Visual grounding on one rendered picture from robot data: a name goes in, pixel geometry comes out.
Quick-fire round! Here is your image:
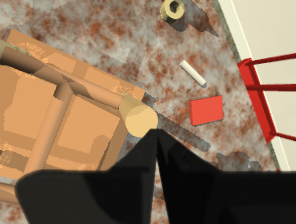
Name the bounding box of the red flat block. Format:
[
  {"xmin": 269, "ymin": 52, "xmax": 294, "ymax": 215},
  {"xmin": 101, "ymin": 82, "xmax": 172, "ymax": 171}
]
[{"xmin": 189, "ymin": 96, "xmax": 223, "ymax": 125}]

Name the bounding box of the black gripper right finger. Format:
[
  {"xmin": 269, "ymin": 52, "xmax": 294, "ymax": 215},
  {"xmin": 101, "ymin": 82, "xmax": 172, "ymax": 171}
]
[{"xmin": 156, "ymin": 128, "xmax": 296, "ymax": 224}]

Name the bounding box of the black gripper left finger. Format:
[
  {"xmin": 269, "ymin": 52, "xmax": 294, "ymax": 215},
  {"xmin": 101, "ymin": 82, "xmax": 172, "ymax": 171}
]
[{"xmin": 15, "ymin": 128, "xmax": 158, "ymax": 224}]

